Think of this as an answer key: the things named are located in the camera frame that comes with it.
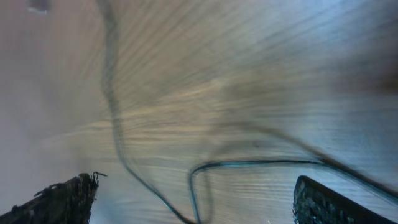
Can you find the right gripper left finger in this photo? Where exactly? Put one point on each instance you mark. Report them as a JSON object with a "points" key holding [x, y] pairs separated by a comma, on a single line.
{"points": [[69, 202]]}

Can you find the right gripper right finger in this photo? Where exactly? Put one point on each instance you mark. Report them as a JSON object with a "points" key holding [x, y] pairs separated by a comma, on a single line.
{"points": [[316, 204]]}

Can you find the black USB cable short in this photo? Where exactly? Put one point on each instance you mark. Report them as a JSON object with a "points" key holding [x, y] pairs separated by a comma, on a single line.
{"points": [[320, 160]]}

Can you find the black USB cable long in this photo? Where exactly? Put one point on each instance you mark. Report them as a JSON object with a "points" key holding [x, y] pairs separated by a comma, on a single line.
{"points": [[111, 50]]}

